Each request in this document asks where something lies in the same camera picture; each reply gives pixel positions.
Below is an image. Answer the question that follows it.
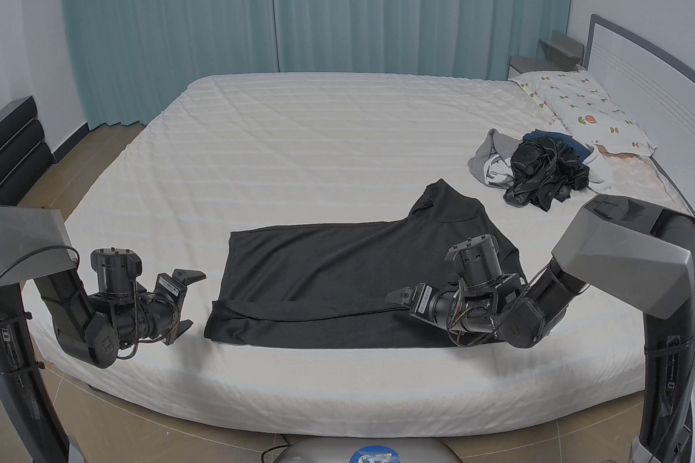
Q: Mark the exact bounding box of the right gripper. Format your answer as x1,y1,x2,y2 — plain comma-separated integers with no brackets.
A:
385,284,463,337

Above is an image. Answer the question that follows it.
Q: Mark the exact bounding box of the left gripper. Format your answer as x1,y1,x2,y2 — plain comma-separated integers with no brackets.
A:
135,268,207,346

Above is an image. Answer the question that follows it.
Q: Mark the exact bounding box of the black garment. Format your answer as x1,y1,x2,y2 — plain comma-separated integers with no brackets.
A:
203,180,528,349

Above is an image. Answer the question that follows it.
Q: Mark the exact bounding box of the bed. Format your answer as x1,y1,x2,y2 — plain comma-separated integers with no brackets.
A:
30,14,695,437

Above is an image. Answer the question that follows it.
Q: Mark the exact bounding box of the pile of clothes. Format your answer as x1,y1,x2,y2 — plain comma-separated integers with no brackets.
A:
468,127,605,212

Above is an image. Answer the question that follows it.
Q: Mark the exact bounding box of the black chest of drawers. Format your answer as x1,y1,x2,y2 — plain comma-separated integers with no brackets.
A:
0,95,53,205

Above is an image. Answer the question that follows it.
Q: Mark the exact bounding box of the white printed pillow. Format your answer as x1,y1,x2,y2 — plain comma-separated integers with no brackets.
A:
509,70,658,158

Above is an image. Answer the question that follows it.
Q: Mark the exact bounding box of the grey bedside table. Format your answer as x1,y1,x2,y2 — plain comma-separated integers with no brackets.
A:
508,29,585,82

